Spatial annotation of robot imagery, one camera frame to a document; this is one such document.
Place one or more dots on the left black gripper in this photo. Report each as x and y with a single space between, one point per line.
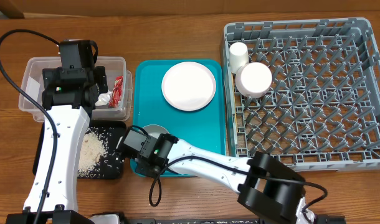
52 77

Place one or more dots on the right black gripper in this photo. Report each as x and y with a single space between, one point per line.
142 165

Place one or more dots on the white napkin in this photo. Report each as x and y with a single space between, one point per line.
104 99

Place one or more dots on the grey bowl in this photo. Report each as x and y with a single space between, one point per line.
155 130

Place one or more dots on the red snack wrapper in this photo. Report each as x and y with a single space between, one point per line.
116 93

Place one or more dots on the white rice leftovers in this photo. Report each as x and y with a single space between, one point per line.
92 149

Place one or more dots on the large pink plate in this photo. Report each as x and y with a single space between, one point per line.
188 86

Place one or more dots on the small pink plate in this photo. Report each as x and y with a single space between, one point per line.
253 79

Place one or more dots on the pale green paper cup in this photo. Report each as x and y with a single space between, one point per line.
238 56

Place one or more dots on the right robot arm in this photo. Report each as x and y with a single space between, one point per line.
265 186

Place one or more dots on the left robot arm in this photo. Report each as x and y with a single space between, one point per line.
53 193

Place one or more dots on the grey dishwasher rack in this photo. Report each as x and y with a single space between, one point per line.
322 111

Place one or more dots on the clear plastic storage bin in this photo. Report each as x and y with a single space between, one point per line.
33 85

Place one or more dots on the black plastic tray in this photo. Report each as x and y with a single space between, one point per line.
112 155

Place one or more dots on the teal serving tray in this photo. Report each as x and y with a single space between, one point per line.
205 128

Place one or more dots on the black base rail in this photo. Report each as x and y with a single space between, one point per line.
119 218

